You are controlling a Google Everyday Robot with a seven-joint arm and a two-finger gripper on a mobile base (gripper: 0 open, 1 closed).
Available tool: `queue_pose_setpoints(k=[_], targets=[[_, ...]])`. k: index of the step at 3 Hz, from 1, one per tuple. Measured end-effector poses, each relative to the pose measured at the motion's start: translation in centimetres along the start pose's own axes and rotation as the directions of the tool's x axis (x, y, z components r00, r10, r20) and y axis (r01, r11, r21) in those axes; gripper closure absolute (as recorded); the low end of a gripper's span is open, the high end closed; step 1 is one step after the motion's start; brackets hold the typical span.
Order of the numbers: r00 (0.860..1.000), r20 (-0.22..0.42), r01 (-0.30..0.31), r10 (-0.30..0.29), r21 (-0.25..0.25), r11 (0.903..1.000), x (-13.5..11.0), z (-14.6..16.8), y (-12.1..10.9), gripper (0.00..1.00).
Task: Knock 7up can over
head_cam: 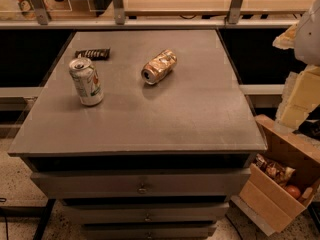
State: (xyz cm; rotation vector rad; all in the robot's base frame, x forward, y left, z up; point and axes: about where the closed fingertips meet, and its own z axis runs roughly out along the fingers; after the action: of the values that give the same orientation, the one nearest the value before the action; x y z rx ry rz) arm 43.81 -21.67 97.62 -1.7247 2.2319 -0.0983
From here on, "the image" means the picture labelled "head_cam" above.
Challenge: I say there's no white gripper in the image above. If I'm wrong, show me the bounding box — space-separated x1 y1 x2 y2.
272 0 320 133

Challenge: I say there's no white green 7up can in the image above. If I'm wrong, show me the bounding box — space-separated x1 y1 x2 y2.
69 57 104 106

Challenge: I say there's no crushed gold soda can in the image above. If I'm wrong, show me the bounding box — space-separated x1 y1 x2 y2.
141 49 177 85

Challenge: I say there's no crumpled snack bag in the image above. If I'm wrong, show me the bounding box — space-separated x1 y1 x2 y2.
254 154 295 187

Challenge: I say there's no red apple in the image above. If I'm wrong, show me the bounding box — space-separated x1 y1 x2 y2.
285 185 301 199

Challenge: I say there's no open cardboard box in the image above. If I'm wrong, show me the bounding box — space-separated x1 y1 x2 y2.
232 115 320 236

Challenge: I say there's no grey drawer cabinet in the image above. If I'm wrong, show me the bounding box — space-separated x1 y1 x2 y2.
9 30 266 240

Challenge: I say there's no dark snack bar wrapper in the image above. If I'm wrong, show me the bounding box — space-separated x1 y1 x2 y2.
75 48 110 61

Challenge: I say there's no top drawer round knob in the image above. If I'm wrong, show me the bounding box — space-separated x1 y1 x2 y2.
137 184 148 194

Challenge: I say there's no drawer round knob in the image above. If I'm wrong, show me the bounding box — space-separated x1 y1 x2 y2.
137 184 148 194
144 214 152 223
146 232 153 240

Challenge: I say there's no middle drawer round knob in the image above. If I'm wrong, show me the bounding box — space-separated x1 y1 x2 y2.
144 214 152 223

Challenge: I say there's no bottom drawer round knob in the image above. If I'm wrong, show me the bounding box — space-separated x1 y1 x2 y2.
146 232 153 240

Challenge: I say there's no colourful bottle behind glass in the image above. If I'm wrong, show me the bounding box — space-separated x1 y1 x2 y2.
17 0 35 19

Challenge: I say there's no right metal railing post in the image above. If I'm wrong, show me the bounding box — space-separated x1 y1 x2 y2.
226 0 243 24

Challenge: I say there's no metal railing post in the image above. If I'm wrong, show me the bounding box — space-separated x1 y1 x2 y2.
113 0 126 25
31 0 50 25
226 0 243 24

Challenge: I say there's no middle metal railing post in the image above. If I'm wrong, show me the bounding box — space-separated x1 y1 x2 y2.
113 0 126 25

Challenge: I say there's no left metal railing post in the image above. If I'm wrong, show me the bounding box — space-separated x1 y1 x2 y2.
31 0 50 25

